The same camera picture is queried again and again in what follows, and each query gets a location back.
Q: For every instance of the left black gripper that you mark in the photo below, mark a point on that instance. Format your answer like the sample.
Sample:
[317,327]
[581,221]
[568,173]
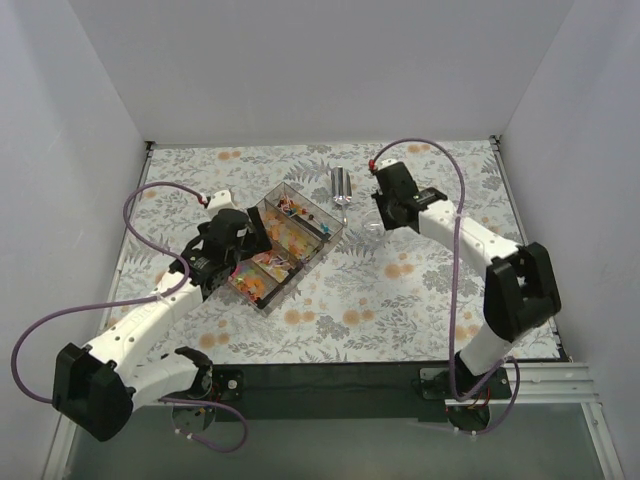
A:
[248,232]

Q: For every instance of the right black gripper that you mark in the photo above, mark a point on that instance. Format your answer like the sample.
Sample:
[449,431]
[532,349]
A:
[382,201]

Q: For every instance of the clear compartment candy box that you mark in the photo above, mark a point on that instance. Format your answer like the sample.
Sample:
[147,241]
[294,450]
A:
[301,234]

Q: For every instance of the silver metal scoop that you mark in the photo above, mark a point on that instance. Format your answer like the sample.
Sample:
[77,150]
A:
[341,190]

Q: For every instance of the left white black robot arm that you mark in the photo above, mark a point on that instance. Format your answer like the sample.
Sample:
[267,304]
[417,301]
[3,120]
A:
[99,386]

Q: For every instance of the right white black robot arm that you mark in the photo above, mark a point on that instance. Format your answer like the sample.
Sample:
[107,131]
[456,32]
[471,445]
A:
[520,290]

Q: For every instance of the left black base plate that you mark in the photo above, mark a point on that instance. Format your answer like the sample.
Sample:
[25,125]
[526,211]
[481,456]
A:
[213,383]

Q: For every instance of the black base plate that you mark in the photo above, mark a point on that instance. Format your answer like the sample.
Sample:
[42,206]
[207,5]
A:
[213,383]
[450,387]

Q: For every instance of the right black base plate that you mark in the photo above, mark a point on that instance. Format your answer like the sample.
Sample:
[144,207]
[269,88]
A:
[450,387]

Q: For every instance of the aluminium frame rail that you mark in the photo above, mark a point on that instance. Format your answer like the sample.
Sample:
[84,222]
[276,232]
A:
[362,421]

